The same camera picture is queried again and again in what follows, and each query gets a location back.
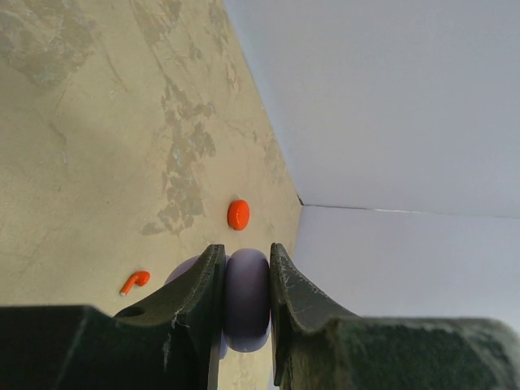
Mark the purple earbud charging case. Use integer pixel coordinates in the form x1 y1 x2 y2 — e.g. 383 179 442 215
163 248 272 361

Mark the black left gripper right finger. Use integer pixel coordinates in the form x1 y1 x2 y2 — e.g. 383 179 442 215
270 243 519 389

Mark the orange round cap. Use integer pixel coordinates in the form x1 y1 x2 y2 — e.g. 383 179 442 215
227 199 250 231

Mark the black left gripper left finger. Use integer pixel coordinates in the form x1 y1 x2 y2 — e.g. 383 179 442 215
1 245 226 389

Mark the orange earbud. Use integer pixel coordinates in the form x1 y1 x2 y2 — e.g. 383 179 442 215
119 271 150 297

